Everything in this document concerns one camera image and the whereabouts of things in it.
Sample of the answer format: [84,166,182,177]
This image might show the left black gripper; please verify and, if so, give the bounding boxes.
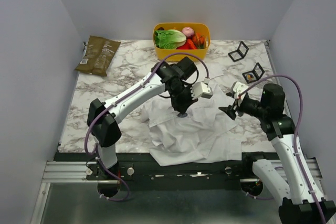
[168,84,198,115]

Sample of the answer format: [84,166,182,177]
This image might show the white shirt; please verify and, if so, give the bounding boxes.
[140,61,243,167]

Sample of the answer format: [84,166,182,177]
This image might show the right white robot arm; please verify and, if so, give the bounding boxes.
[220,81,335,223]

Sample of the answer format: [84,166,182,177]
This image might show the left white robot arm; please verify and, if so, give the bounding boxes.
[87,57,197,179]

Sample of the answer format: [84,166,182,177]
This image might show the near black folding stand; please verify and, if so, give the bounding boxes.
[242,62,265,84]

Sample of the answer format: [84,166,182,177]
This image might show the black folding stand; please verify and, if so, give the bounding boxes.
[242,62,265,84]
[228,41,249,62]

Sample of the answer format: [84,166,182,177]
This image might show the far black folding stand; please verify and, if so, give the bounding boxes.
[228,41,249,62]

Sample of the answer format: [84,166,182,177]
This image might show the red pepper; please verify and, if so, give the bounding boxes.
[177,39,198,50]

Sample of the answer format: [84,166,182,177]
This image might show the orange carrot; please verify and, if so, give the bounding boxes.
[192,33,205,49]

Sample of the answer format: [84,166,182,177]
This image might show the green lettuce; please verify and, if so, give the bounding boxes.
[154,29,187,49]

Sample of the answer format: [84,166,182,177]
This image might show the red onion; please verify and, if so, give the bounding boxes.
[181,27,195,38]

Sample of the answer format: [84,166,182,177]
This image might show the yellow plastic bin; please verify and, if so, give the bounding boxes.
[153,23,210,62]

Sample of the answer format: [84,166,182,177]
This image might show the brown snack bag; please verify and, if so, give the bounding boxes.
[75,36,121,77]

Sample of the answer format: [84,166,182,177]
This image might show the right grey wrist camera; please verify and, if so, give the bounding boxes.
[230,81,249,100]

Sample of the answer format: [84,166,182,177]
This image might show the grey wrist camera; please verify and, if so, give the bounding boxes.
[191,77,213,100]
[230,81,249,100]

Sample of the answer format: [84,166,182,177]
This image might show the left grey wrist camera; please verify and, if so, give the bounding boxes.
[191,77,213,100]

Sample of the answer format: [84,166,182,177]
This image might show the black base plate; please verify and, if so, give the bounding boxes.
[54,152,276,200]

